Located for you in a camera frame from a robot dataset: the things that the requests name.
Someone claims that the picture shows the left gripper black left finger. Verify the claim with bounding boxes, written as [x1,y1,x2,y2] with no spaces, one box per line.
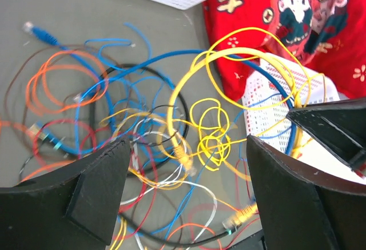
[1,137,131,249]

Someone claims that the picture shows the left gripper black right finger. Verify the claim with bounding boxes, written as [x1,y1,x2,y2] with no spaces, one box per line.
[246,136,365,249]

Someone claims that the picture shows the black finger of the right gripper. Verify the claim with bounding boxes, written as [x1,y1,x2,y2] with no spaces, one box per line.
[287,97,365,172]

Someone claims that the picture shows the white cable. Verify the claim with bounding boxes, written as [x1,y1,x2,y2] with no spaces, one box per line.
[120,129,218,250]

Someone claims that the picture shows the orange thin cable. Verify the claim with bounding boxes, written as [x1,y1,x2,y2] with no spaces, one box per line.
[0,43,258,250]

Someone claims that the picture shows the white basket right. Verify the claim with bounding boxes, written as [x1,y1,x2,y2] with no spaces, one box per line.
[242,57,365,184]

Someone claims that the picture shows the red printed pillow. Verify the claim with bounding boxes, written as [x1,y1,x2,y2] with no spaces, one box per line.
[203,0,365,98]

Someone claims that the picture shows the thin yellow wire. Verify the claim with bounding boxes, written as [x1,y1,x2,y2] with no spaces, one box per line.
[188,26,327,173]

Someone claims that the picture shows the black cable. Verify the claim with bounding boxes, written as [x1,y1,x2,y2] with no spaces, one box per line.
[18,64,229,247]

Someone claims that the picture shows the blue cable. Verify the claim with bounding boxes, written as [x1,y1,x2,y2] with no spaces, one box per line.
[22,22,300,250]

